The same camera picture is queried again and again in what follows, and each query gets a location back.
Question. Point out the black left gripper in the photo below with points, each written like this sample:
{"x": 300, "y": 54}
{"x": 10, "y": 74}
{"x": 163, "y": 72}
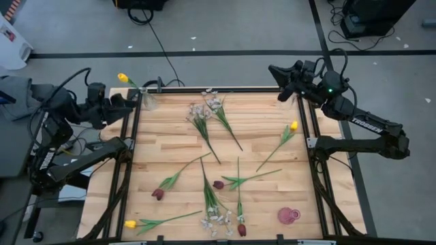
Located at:
{"x": 97, "y": 112}

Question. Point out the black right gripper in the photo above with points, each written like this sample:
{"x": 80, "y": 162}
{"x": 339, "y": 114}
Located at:
{"x": 306, "y": 83}

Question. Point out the yellow artificial tulip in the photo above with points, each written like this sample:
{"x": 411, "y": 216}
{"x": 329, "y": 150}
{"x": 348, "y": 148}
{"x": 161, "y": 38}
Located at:
{"x": 130, "y": 224}
{"x": 293, "y": 125}
{"x": 122, "y": 77}

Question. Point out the dark red artificial tulip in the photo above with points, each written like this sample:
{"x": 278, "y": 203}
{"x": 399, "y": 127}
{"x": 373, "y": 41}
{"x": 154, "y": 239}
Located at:
{"x": 242, "y": 230}
{"x": 157, "y": 194}
{"x": 218, "y": 184}

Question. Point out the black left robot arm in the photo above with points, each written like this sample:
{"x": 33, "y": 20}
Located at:
{"x": 85, "y": 162}

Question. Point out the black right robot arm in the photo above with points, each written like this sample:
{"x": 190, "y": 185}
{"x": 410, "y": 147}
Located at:
{"x": 368, "y": 125}

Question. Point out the clear glass vase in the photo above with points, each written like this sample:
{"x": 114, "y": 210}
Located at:
{"x": 293, "y": 102}
{"x": 150, "y": 102}

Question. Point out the pink glass vase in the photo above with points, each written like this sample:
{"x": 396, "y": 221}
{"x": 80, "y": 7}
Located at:
{"x": 286, "y": 216}

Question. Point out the black power adapter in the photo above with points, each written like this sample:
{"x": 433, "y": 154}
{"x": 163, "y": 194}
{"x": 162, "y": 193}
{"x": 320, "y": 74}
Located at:
{"x": 91, "y": 146}

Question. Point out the white artificial flower bunch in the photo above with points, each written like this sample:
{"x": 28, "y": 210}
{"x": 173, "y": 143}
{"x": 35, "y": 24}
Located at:
{"x": 221, "y": 115}
{"x": 201, "y": 125}
{"x": 208, "y": 194}

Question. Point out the white paper sheet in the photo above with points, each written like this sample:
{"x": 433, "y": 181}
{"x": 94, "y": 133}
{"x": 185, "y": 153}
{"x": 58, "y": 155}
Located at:
{"x": 73, "y": 195}

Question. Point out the grey cloth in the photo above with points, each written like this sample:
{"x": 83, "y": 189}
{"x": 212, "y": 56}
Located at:
{"x": 17, "y": 98}

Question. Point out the black box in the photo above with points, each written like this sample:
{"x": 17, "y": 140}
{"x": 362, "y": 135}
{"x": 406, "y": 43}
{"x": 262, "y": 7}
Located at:
{"x": 139, "y": 4}

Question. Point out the black equipment case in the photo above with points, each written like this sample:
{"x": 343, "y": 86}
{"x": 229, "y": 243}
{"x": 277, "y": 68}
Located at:
{"x": 374, "y": 13}

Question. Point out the dark grey desk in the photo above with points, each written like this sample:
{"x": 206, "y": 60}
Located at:
{"x": 13, "y": 146}

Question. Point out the white plastic container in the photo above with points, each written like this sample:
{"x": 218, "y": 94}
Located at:
{"x": 13, "y": 51}

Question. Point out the orange black striped board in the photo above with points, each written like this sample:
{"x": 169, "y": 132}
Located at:
{"x": 13, "y": 8}

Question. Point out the black caster wheel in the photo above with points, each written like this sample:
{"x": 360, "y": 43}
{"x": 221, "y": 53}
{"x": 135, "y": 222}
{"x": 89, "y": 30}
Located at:
{"x": 38, "y": 237}

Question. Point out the grey floor box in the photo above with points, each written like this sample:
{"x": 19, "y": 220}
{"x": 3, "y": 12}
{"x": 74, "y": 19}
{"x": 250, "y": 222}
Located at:
{"x": 429, "y": 23}

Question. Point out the black aluminium table frame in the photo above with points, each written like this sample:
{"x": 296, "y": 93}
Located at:
{"x": 238, "y": 90}

